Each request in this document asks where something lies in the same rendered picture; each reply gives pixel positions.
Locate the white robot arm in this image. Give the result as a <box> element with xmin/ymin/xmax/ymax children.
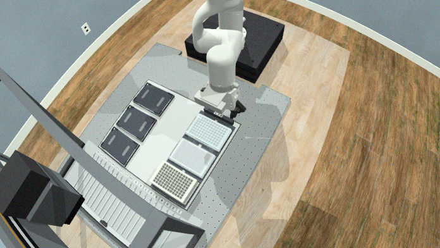
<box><xmin>192</xmin><ymin>0</ymin><xmax>247</xmax><ymax>114</ymax></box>

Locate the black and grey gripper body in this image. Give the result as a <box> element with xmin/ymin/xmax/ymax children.
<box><xmin>222</xmin><ymin>88</ymin><xmax>240</xmax><ymax>111</ymax></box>

